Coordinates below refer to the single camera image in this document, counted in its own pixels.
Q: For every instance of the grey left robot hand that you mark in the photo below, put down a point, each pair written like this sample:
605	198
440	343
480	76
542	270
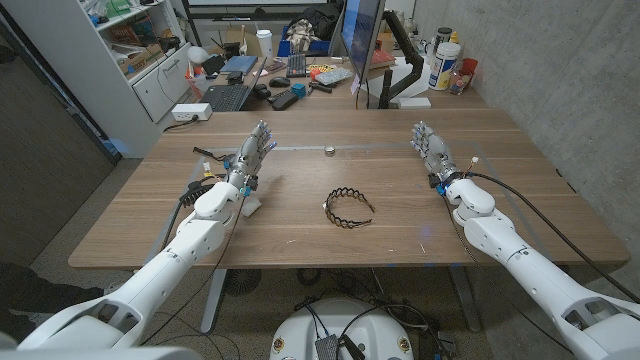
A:
247	157

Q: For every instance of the red book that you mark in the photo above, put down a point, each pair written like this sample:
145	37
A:
382	59

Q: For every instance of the grey table leg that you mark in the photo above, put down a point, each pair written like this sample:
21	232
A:
465	300
214	300

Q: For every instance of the yellow black patterned sheet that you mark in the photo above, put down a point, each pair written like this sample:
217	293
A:
322	67

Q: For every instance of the black handheld device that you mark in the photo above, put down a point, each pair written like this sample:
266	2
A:
320	87

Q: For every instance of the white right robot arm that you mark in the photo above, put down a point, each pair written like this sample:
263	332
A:
530	270

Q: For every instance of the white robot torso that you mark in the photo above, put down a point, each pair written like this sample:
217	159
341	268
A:
345	325

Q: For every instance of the clear white keyboard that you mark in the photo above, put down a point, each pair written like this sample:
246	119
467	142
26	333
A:
334	76

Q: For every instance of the small silver bottle cap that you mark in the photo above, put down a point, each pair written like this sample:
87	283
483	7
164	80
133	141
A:
329	150

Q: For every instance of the black computer monitor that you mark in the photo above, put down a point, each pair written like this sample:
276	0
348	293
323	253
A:
360	35

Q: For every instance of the plaid cloth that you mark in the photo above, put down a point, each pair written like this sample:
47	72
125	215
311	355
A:
300	32

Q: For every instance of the white box at monitor base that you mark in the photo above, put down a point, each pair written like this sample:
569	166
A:
415	102

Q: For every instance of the white power strip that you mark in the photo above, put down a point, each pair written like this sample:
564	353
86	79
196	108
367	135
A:
192	111

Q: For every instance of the person leg black trousers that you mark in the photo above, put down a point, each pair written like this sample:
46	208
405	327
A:
35	290

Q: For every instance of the white wipes canister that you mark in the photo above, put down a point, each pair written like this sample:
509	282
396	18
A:
442	67

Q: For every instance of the white shelf cabinet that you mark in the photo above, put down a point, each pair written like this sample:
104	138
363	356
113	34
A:
90	75

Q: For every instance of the blue notebook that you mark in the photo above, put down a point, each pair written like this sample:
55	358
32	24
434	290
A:
240	64

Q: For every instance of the blue storage bin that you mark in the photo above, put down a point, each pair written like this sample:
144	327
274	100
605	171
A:
295	49

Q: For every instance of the small red object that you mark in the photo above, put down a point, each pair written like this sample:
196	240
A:
314	74

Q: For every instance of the black jacket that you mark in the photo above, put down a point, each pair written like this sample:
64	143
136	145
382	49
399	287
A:
320	17

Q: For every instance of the white paper cup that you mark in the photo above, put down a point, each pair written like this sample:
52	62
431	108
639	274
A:
265	44

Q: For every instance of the black round fan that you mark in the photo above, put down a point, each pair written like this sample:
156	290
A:
242	281

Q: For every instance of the black computer mouse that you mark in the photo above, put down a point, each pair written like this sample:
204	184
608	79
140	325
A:
279	82

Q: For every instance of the pink sticky note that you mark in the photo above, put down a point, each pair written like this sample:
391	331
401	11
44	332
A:
355	85

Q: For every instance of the cardboard box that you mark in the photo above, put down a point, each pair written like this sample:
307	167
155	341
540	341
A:
142	59

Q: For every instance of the black zigzag headband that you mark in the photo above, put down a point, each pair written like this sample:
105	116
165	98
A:
327	212

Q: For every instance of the small white cylinder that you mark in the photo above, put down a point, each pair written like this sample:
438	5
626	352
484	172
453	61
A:
252	206

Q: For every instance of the black claw hair clip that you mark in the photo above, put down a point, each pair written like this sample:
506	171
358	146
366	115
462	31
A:
192	194

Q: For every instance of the blue cube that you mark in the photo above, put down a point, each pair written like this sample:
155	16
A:
299	90

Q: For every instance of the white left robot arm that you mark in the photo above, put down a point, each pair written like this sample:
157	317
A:
160	270

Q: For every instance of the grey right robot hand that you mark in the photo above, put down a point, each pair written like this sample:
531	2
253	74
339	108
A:
439	152

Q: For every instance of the black keyboard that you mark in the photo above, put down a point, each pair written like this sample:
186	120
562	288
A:
227	96
296	65

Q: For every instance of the red cup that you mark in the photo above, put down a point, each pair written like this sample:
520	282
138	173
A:
470	66

